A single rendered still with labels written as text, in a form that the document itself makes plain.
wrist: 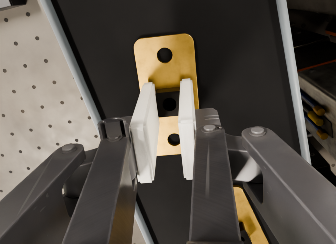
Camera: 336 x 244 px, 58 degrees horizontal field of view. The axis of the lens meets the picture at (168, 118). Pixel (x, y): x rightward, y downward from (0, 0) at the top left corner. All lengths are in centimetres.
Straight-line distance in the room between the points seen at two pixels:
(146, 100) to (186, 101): 2
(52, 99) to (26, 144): 15
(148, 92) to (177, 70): 3
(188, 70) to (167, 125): 4
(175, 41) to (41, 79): 58
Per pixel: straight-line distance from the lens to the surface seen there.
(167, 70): 20
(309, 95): 37
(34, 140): 82
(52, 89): 74
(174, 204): 25
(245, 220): 26
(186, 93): 17
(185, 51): 20
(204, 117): 15
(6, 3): 68
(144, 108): 15
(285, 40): 20
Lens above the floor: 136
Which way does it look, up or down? 67 degrees down
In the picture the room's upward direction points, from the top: 175 degrees counter-clockwise
